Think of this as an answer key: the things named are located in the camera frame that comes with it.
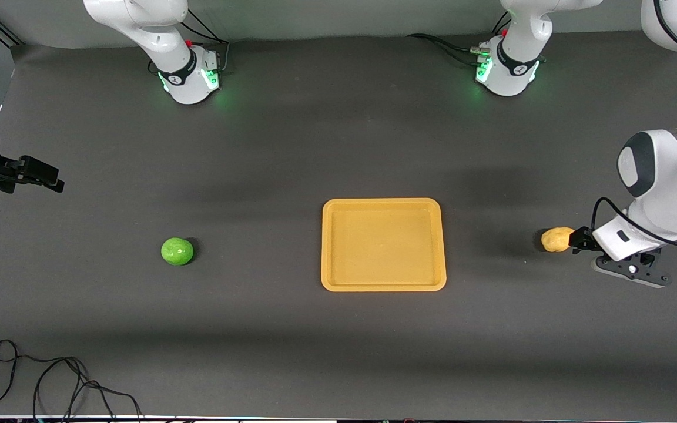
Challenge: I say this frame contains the thin black looped cable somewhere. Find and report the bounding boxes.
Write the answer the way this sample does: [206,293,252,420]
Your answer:
[0,340,143,421]

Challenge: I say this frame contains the black base cable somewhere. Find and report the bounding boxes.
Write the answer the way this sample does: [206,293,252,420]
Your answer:
[181,9,231,76]
[406,12,512,66]

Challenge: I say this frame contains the yellow toy potato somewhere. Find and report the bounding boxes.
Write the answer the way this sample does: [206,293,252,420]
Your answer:
[541,226,575,254]

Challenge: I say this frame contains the green toy apple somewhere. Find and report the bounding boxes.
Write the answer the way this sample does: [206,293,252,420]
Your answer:
[160,237,195,266]

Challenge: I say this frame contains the black left base cable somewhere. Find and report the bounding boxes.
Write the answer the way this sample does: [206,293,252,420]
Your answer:
[406,12,512,66]

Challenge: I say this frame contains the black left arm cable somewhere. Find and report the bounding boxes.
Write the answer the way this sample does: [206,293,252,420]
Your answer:
[590,0,677,249]

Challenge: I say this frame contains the yellow plastic tray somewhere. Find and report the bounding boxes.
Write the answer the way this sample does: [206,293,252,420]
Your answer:
[321,197,447,293]

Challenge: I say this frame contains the black right base cable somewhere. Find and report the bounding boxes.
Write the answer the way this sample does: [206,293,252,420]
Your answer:
[181,9,231,76]

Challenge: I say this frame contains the aluminium frame rail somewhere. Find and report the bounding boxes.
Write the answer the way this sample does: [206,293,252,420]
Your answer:
[0,16,25,48]

